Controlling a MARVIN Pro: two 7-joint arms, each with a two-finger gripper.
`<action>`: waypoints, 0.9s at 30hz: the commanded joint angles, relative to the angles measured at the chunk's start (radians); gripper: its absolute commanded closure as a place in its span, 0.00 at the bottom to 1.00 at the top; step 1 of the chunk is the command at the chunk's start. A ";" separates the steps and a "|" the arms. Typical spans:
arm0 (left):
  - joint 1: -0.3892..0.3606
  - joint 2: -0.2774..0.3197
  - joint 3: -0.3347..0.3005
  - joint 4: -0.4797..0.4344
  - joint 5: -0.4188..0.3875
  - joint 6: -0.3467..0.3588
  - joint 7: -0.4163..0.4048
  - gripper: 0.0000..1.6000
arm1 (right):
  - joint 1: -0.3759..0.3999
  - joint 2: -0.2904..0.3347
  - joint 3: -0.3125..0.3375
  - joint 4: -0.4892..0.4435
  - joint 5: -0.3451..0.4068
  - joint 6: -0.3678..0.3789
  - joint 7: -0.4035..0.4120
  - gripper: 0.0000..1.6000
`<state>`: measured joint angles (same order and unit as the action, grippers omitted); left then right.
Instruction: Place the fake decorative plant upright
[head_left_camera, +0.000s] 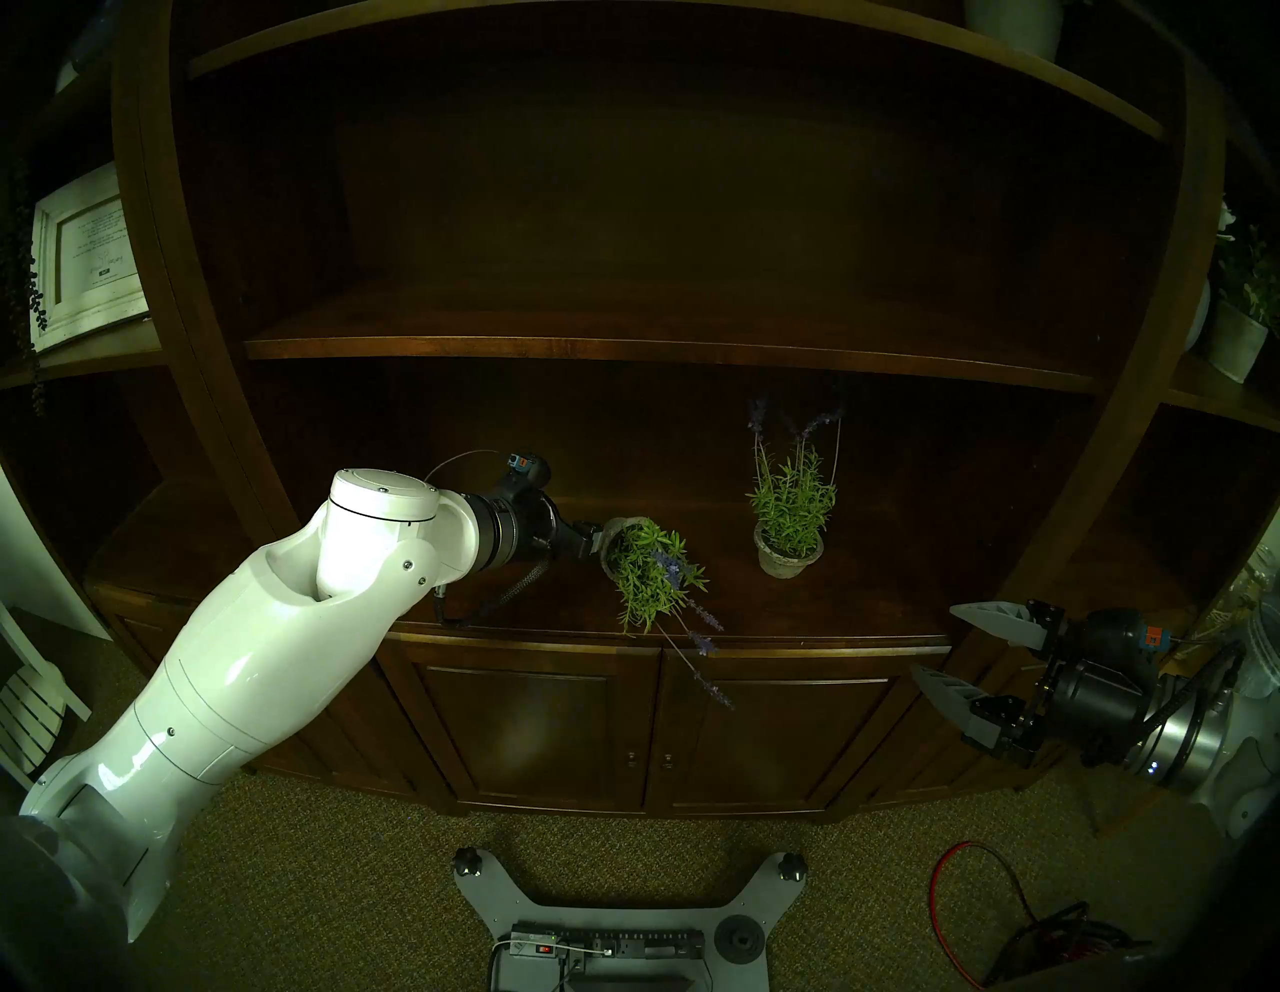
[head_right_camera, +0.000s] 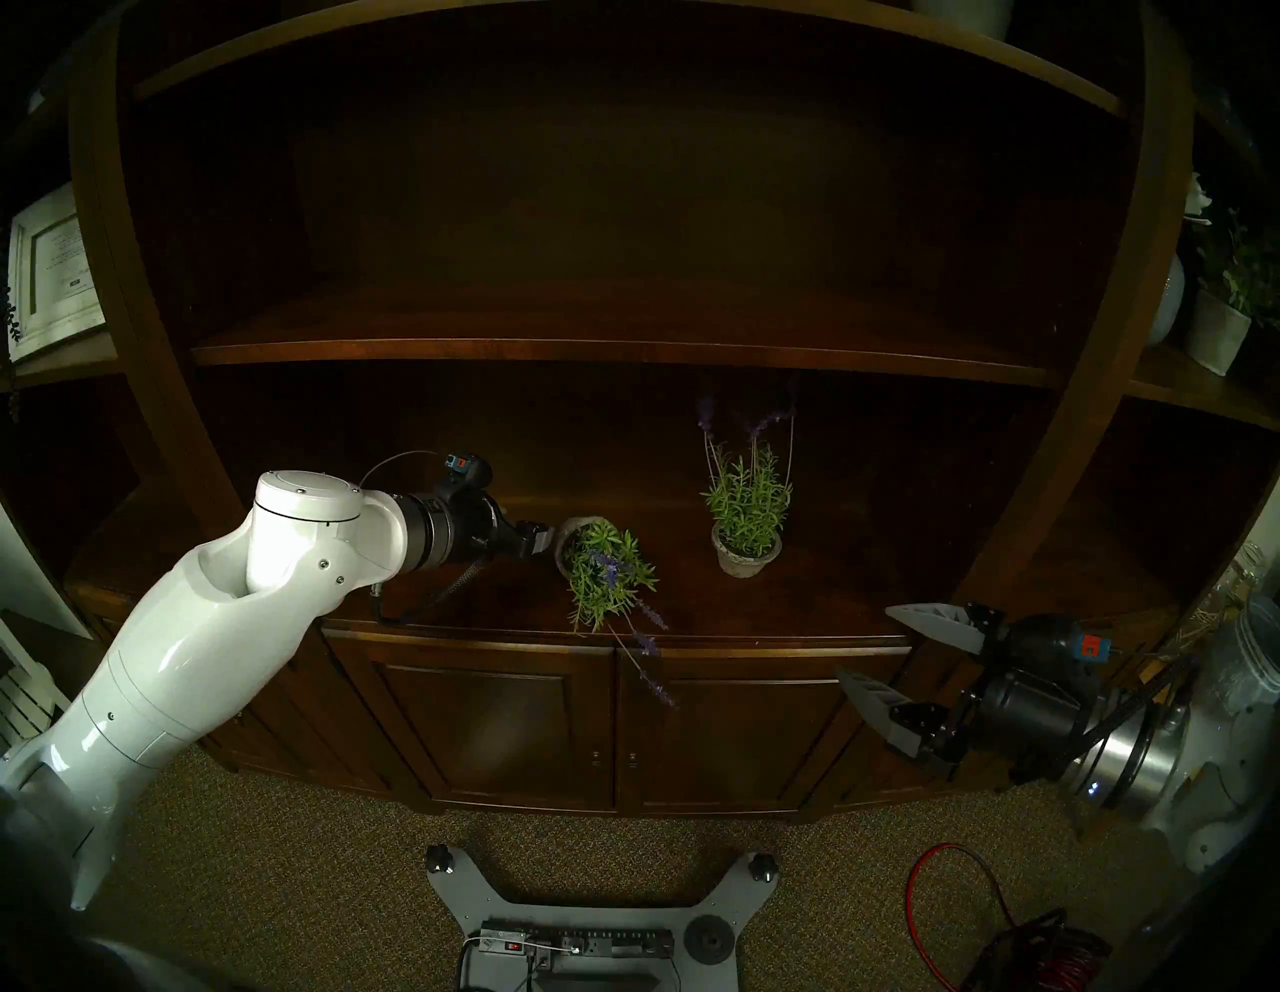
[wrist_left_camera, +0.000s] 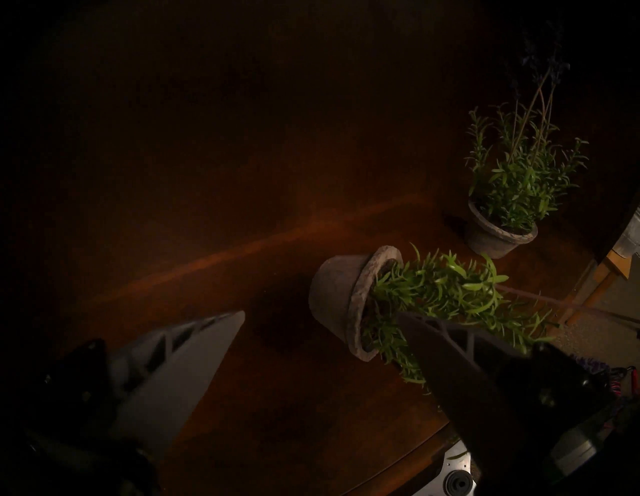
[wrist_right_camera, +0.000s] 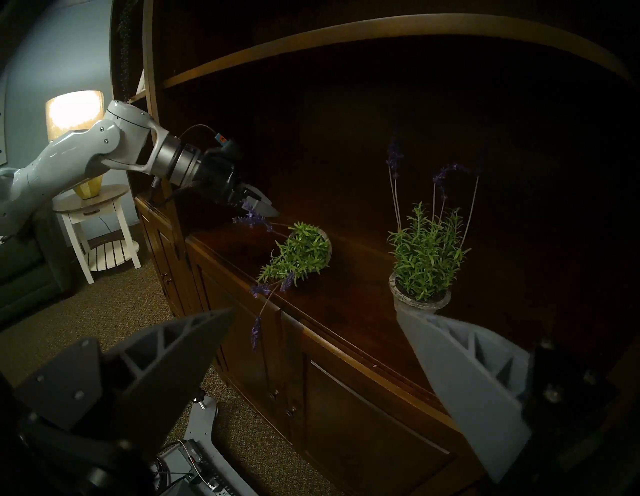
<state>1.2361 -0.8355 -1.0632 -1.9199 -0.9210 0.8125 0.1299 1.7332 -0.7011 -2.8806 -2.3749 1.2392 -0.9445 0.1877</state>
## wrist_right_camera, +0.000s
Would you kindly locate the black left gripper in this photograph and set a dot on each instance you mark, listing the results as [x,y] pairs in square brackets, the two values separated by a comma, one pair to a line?
[220,175]

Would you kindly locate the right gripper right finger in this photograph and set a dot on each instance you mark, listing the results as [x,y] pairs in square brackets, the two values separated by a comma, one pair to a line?
[470,390]

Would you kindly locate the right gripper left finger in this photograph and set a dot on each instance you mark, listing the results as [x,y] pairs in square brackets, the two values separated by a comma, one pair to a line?
[150,370]

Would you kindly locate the fake lavender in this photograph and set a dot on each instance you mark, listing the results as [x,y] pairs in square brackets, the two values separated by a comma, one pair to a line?
[425,260]
[300,255]

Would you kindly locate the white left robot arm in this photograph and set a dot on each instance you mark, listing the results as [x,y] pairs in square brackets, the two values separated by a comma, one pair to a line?
[75,155]

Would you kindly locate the dark trailing plant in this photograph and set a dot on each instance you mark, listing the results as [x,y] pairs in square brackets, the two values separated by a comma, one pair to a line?
[124,50]

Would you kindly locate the black base knob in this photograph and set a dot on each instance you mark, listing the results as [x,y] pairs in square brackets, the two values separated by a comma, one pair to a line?
[199,398]

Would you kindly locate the black power strip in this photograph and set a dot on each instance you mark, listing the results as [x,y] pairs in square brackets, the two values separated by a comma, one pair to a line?
[210,475]

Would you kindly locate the dark wooden shelf cabinet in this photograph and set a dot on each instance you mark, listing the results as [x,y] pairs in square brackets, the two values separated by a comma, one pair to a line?
[400,150]

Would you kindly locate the dark green sofa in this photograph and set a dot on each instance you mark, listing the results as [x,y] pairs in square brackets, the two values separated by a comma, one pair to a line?
[25,280]

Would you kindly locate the white slatted wooden chair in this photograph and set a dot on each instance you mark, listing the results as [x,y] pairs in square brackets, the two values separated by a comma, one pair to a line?
[100,205]

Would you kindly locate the lit table lamp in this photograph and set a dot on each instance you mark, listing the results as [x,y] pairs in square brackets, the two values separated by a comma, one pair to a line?
[75,112]

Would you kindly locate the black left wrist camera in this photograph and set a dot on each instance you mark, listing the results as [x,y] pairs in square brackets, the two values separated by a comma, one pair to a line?
[227,145]

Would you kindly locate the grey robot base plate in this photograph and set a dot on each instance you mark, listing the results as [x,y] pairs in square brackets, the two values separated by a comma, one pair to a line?
[205,435]

